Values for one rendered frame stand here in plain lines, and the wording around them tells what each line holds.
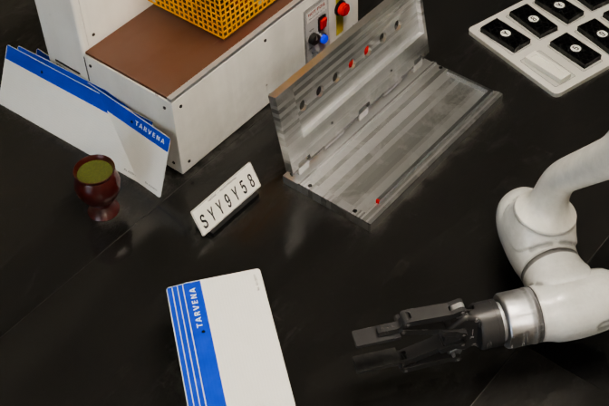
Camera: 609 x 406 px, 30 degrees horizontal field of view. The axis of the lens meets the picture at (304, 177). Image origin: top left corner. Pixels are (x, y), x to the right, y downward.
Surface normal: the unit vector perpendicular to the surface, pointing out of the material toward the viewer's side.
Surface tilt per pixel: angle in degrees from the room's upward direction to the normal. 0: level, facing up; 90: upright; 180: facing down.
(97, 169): 0
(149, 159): 69
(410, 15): 80
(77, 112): 63
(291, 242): 0
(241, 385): 0
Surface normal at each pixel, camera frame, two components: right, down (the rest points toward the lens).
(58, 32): -0.63, 0.57
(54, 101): -0.55, 0.21
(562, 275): -0.14, -0.76
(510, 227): -0.94, 0.00
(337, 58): 0.75, 0.30
